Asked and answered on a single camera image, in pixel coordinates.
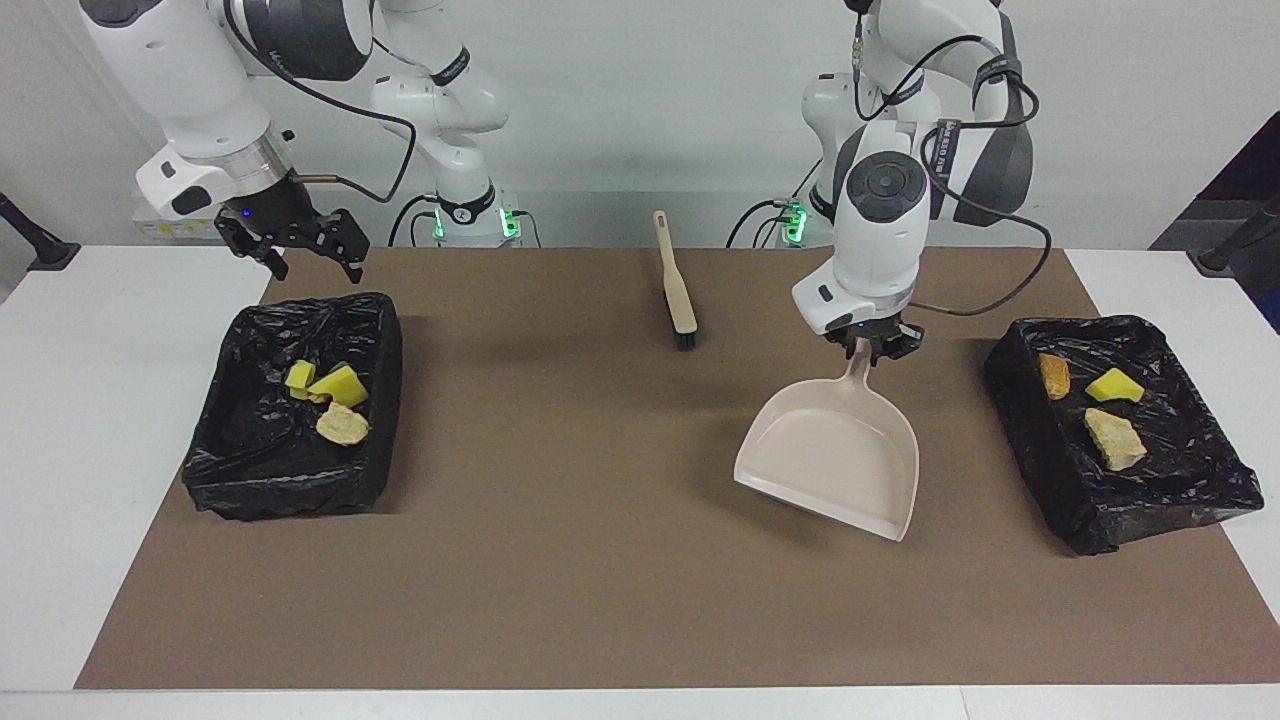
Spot pale flaky pastry piece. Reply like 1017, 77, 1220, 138
316, 402, 370, 447

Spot bin with black bag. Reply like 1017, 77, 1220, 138
182, 292, 404, 522
985, 315, 1266, 556

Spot black left base cable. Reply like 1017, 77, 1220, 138
727, 150, 826, 248

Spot yellow green sponge wedge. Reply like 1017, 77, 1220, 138
305, 364, 370, 409

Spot black stand leg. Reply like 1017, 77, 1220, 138
0, 192, 81, 273
1187, 195, 1280, 276

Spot black right base cable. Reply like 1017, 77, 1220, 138
388, 193, 441, 248

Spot brown table mat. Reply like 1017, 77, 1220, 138
75, 247, 1280, 691

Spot dark partition panel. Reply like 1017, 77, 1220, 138
1150, 110, 1280, 336

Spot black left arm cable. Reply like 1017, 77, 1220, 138
850, 10, 1054, 318

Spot black base cable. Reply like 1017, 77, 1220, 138
727, 150, 826, 248
388, 193, 441, 248

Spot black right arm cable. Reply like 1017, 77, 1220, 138
222, 0, 418, 204

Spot green yellow sponge piece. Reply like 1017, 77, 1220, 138
1085, 368, 1146, 404

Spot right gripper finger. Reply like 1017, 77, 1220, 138
318, 208, 370, 285
215, 212, 291, 282

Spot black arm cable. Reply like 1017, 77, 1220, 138
222, 0, 418, 204
850, 10, 1054, 318

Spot round brown bread roll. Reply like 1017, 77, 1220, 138
1084, 407, 1148, 472

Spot beige brush black bristles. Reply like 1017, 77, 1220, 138
653, 210, 699, 351

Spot beige plastic dustpan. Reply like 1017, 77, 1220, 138
733, 338, 921, 543

